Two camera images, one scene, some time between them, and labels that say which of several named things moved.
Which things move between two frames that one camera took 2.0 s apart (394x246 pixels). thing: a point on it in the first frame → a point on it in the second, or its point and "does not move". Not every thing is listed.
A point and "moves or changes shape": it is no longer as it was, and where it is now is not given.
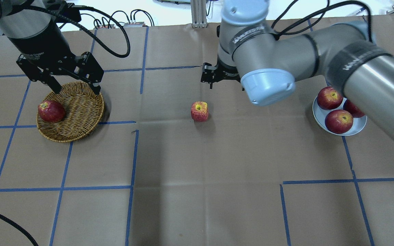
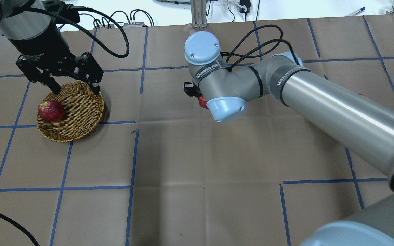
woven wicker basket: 83,108 does not move
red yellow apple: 199,111 moves or changes shape
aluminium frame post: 198,13 does not move
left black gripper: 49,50 does not move
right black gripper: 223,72 → 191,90
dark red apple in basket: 51,111 does not move
